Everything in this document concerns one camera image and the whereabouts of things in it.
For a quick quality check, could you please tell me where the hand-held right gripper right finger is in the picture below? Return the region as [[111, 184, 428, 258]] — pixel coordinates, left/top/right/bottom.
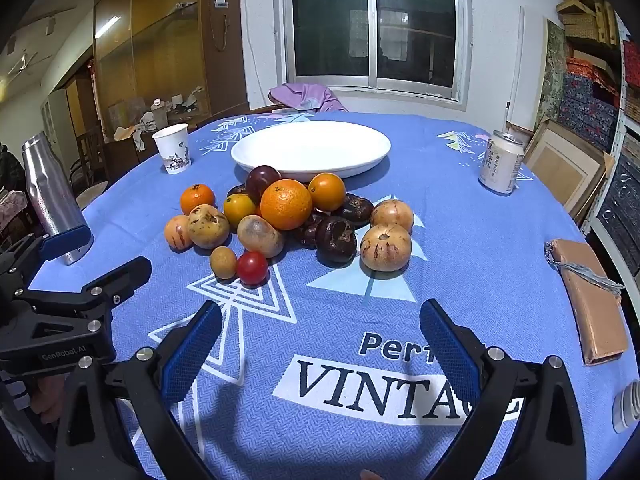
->
[[419, 299, 593, 480]]

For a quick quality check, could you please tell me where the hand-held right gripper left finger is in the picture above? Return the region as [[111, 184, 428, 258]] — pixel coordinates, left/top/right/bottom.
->
[[54, 300, 223, 480]]

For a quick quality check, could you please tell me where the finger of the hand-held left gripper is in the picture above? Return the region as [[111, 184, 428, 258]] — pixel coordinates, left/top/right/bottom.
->
[[0, 226, 92, 301], [30, 256, 153, 333]]

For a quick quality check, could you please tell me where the small striped pepino melon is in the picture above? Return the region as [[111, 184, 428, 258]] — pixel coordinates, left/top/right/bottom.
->
[[164, 215, 193, 251]]

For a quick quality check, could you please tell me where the yellow brown speckled fruit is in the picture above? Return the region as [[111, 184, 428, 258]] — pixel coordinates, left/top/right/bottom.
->
[[187, 204, 231, 250]]

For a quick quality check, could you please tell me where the red tomato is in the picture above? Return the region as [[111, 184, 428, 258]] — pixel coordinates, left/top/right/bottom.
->
[[236, 250, 270, 286]]

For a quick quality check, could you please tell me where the small orange tangerine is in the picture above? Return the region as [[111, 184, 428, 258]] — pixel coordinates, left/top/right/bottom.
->
[[307, 172, 347, 212], [180, 184, 216, 216]]

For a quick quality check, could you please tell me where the yellow tomato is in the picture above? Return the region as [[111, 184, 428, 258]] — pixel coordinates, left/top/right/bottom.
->
[[223, 193, 257, 229]]

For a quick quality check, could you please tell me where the tan oval fruit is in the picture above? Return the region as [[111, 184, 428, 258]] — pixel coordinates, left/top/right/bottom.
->
[[237, 214, 286, 259]]

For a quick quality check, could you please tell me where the dark purple water chestnut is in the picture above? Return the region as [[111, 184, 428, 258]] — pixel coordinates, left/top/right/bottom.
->
[[341, 193, 375, 228], [315, 216, 358, 268]]

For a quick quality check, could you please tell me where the dark red plum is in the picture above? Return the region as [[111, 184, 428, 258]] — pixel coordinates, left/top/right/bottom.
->
[[245, 165, 282, 206]]

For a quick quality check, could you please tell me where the large orange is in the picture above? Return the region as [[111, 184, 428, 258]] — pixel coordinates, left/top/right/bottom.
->
[[259, 179, 314, 231]]

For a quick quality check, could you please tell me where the white oval plate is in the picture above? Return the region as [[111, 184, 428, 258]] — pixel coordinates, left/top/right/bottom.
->
[[230, 120, 392, 183]]

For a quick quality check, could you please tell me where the person's left hand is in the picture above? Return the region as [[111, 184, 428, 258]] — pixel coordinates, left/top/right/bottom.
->
[[31, 374, 67, 426]]

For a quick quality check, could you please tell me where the stainless steel bottle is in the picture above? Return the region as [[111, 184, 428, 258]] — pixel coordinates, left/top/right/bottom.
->
[[21, 132, 95, 266]]

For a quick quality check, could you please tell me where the small tan round fruit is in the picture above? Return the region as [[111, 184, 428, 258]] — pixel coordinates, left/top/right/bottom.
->
[[209, 245, 238, 280]]

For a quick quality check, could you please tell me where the dark wooden chair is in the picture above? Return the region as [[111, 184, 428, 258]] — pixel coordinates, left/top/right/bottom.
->
[[70, 125, 108, 196]]

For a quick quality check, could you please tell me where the white crumpled cloth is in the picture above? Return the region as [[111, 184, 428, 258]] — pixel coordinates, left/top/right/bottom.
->
[[114, 112, 156, 151]]

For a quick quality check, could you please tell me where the white paper cup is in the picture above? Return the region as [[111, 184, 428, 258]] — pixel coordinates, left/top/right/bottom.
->
[[152, 123, 192, 175]]

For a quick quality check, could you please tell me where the white ribbed jar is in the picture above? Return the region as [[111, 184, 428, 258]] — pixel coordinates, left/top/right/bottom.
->
[[612, 379, 640, 435]]

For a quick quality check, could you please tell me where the ceiling fan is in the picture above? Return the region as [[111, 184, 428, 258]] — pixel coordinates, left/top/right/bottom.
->
[[0, 50, 41, 81]]

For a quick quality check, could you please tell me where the white drink can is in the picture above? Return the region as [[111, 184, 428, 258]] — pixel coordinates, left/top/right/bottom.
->
[[478, 130, 525, 195]]

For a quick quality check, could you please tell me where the wooden glass-door cabinet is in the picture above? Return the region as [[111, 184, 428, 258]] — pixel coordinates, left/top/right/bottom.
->
[[92, 0, 248, 136]]

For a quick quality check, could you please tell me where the stack of dark boxes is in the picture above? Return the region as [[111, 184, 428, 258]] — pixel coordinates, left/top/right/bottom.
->
[[597, 150, 640, 281]]

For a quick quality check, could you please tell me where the purple cloth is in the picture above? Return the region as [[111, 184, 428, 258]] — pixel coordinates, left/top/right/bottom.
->
[[268, 81, 349, 112]]

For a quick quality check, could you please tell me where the stack of patterned boxes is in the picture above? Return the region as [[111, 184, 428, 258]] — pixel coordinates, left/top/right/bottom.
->
[[557, 42, 640, 153]]

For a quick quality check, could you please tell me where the green patterned board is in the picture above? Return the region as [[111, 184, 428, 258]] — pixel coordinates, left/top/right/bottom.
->
[[537, 19, 571, 133]]

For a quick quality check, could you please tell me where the white pole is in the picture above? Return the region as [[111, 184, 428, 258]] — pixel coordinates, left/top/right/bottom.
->
[[506, 6, 526, 126]]

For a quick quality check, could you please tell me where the sliding glass window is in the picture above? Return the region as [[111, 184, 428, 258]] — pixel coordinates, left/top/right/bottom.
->
[[280, 0, 473, 106]]

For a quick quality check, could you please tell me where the stack of woven boxes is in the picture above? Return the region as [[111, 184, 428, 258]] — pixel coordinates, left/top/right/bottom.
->
[[556, 0, 626, 51]]

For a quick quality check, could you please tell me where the hanging cord loop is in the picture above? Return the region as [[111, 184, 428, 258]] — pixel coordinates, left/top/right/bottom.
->
[[210, 10, 231, 53]]

